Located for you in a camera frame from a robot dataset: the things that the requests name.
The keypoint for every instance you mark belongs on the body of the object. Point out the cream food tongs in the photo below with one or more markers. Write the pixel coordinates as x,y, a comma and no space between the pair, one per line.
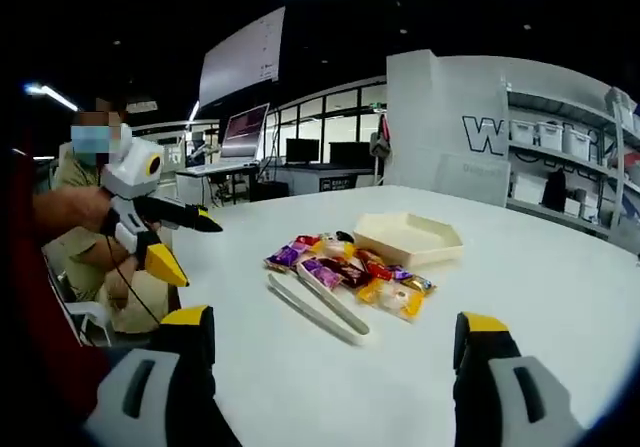
310,309

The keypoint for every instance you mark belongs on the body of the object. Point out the black backpack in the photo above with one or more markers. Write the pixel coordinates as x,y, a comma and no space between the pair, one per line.
554,192

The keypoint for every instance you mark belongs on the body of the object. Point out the white side desk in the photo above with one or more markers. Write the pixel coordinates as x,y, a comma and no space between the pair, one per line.
192,184

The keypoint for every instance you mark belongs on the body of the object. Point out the dark cabinet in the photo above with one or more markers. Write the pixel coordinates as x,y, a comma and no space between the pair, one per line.
300,179

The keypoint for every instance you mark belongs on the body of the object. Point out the person's left hand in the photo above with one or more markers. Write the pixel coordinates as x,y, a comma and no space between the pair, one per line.
100,212

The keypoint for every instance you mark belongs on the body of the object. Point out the black monitor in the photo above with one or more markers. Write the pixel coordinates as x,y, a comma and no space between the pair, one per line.
350,153
302,150

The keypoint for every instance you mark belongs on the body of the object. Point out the ceiling light strip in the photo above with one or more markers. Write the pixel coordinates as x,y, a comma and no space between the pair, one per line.
55,96

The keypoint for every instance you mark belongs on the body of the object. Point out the large wall screen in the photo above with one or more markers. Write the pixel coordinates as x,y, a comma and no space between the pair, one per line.
240,62

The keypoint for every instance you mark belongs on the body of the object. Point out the white storage bin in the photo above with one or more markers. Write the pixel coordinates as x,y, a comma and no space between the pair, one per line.
577,144
550,137
523,133

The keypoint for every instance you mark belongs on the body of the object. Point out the grey metal shelf rack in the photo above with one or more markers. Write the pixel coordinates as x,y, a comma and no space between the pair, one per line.
619,192
550,103

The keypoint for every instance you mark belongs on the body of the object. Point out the pile of food packets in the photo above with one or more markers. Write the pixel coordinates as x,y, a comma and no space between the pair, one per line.
350,272

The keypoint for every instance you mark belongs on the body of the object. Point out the open laptop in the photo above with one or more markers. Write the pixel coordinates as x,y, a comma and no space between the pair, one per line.
242,132

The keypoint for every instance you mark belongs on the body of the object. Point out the person's red shirt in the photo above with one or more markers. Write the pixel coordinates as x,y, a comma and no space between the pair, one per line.
45,317

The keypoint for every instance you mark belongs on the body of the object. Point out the hanging pink grey bag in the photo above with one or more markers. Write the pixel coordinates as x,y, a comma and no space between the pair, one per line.
380,142

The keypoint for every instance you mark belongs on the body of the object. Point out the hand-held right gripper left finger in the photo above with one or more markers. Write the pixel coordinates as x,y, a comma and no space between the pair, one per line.
125,417

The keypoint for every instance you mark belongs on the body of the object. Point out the translucent grey chair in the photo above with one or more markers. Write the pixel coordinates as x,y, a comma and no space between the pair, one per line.
472,182

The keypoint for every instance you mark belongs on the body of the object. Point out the cream hexagonal container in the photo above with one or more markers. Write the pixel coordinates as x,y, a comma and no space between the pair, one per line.
405,239

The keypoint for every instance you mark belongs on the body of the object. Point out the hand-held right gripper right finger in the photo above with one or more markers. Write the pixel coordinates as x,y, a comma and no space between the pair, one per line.
505,417

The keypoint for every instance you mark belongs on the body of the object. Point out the grey storage bin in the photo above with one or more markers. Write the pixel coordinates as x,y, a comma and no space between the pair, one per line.
617,102

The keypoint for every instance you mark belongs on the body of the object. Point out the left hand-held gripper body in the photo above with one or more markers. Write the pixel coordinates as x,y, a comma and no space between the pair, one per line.
130,177

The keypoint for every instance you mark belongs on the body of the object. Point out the white plastic chair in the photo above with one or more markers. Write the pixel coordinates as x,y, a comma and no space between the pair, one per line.
92,312

